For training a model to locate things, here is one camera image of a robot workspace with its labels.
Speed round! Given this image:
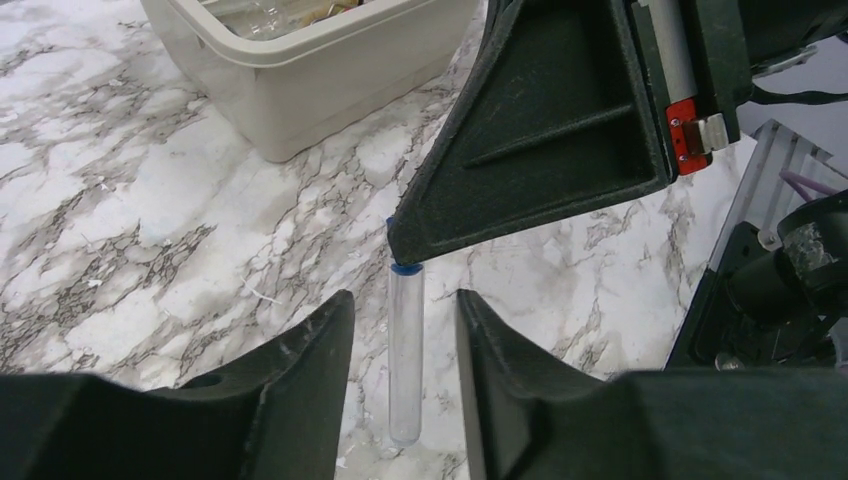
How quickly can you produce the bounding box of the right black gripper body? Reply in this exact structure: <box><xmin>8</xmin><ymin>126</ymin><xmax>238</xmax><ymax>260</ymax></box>
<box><xmin>629</xmin><ymin>1</ymin><xmax>847</xmax><ymax>177</ymax></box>

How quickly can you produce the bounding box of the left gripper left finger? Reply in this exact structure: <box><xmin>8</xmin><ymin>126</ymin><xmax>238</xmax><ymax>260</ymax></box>
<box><xmin>1</xmin><ymin>290</ymin><xmax>355</xmax><ymax>479</ymax></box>

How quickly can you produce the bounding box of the beige plastic bin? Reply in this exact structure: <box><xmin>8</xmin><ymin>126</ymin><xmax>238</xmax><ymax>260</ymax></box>
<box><xmin>143</xmin><ymin>1</ymin><xmax>478</xmax><ymax>162</ymax></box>

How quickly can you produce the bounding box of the blue cap test tube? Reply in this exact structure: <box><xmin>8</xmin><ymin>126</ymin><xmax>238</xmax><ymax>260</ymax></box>
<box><xmin>386</xmin><ymin>217</ymin><xmax>425</xmax><ymax>448</ymax></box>

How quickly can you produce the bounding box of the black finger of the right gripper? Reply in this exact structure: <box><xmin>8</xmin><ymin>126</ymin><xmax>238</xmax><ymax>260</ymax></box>
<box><xmin>388</xmin><ymin>1</ymin><xmax>676</xmax><ymax>265</ymax></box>

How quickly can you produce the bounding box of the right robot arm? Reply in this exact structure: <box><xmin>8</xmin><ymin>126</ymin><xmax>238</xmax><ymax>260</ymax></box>
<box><xmin>388</xmin><ymin>1</ymin><xmax>847</xmax><ymax>368</ymax></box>

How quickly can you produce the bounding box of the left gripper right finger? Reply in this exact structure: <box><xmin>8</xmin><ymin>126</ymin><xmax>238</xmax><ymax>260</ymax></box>
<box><xmin>456</xmin><ymin>289</ymin><xmax>847</xmax><ymax>479</ymax></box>

